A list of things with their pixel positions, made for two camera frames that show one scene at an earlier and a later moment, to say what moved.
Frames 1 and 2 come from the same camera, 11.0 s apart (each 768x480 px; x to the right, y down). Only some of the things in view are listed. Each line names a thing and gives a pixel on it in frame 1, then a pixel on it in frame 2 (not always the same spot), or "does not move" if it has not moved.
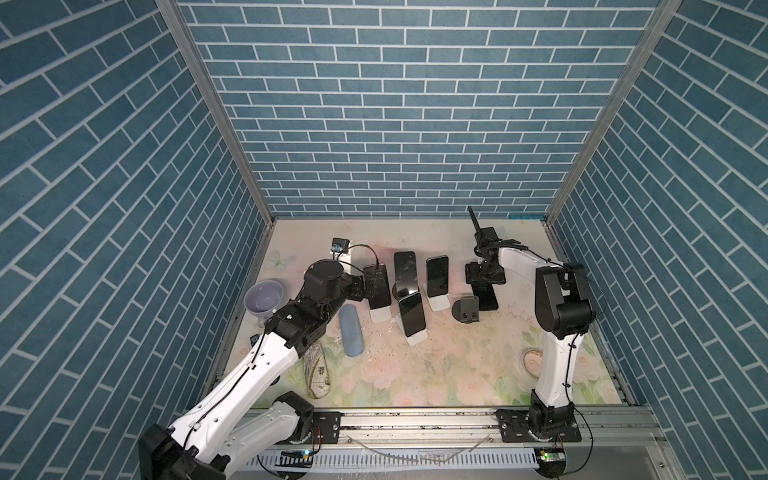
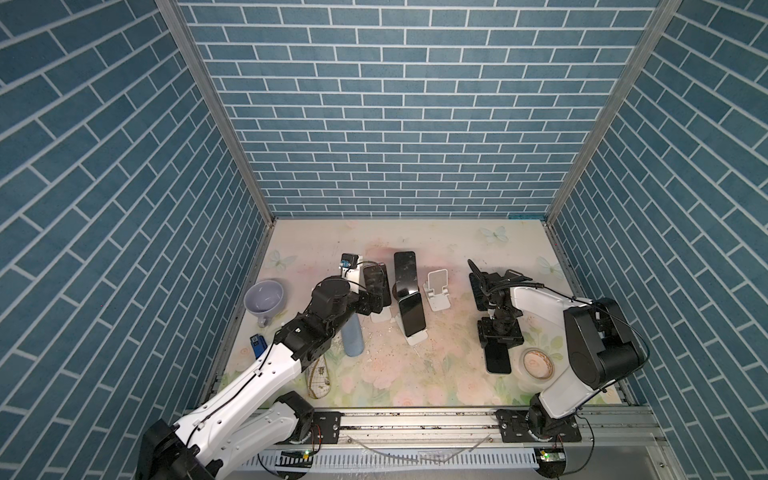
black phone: (376, 285) does not move
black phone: (487, 299) does not move
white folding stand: (438, 302) does not move
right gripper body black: (477, 272) -> (502, 329)
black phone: (412, 313) does not move
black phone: (437, 275) -> (497, 358)
